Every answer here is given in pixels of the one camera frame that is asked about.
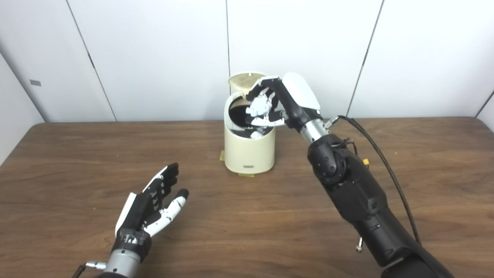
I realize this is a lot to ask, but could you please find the cream-colored bin body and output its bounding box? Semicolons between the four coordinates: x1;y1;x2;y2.
224;91;276;173

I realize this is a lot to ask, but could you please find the cream round bin lid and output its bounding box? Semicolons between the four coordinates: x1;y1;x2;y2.
228;72;267;91

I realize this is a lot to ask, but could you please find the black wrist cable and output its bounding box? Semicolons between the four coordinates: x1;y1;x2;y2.
324;115;422;244
71;261;107;278

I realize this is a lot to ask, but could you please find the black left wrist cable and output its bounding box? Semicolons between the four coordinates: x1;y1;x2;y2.
71;261;107;278

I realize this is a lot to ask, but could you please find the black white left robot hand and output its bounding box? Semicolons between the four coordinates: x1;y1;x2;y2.
115;163;189;263

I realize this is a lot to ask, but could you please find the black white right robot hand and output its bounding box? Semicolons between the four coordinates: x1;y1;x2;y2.
246;72;324;131

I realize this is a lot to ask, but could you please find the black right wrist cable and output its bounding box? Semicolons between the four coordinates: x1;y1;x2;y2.
324;115;422;244

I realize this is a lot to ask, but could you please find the white paper ball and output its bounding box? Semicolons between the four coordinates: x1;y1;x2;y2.
246;96;273;118

